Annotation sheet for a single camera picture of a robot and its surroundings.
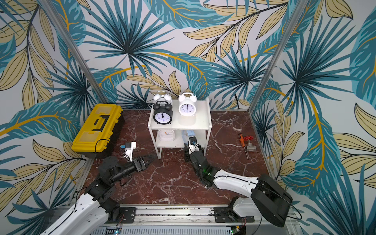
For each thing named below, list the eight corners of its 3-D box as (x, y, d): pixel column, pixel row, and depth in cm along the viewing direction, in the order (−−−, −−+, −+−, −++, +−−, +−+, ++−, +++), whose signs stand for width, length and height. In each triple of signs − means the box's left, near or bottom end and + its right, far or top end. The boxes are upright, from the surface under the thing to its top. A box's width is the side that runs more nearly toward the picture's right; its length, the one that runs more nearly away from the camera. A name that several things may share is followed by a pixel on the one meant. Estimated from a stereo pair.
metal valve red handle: (246, 151, 99) (248, 148, 96) (242, 139, 105) (244, 135, 102) (255, 152, 99) (257, 149, 96) (251, 139, 105) (253, 135, 102)
